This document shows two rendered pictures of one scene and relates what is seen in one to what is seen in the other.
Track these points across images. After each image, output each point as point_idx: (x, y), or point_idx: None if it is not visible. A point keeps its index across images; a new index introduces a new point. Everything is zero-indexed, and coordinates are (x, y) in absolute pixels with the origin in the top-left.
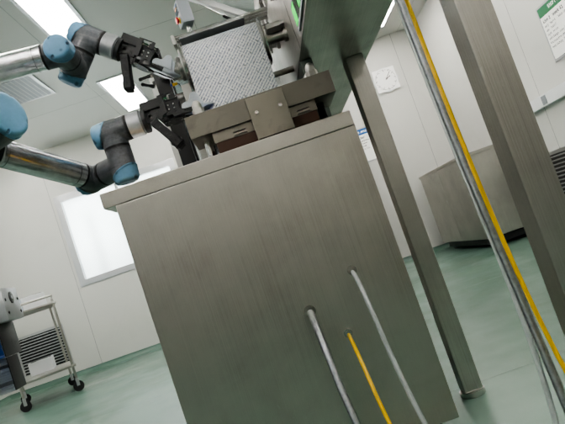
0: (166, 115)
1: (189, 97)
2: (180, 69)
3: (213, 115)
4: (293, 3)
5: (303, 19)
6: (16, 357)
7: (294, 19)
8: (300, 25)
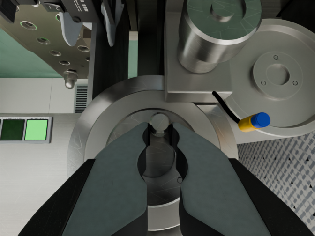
0: None
1: (61, 22)
2: (108, 138)
3: None
4: (19, 133)
5: (17, 113)
6: None
7: (65, 134)
8: (37, 116)
